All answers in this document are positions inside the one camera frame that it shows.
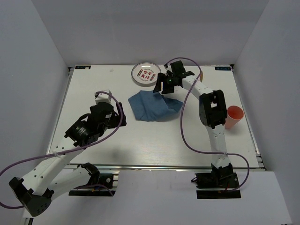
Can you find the left blue corner label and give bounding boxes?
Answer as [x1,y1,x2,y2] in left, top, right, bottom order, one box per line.
[75,65,91,69]

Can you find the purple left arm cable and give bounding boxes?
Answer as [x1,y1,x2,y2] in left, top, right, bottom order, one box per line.
[0,90,124,209]

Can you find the blue corner label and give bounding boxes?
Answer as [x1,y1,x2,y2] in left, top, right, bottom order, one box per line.
[75,65,91,69]
[215,67,232,71]

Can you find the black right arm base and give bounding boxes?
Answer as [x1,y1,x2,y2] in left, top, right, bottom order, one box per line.
[191,173,241,200]

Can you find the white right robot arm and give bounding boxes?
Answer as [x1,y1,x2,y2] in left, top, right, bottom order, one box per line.
[153,60,233,191]

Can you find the blue cloth napkin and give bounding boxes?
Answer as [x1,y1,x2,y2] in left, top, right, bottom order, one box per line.
[128,90,183,122]

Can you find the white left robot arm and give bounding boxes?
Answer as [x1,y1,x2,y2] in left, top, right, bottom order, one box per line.
[9,102,127,217]

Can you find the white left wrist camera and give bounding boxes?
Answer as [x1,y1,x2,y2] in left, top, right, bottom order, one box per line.
[94,90,112,104]

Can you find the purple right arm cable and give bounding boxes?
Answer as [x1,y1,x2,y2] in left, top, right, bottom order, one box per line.
[164,58,250,193]

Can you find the right blue corner label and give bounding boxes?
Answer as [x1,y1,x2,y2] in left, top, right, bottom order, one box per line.
[215,67,232,71]

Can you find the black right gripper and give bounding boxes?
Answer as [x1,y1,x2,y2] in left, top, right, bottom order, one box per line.
[154,73,177,94]

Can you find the white patterned plate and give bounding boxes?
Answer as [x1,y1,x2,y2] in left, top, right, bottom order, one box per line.
[131,62,161,86]

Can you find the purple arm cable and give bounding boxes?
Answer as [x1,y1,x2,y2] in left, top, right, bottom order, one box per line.
[0,90,124,209]
[164,58,250,193]

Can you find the red plastic cup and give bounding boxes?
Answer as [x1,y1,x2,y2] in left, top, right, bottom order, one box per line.
[225,105,244,129]

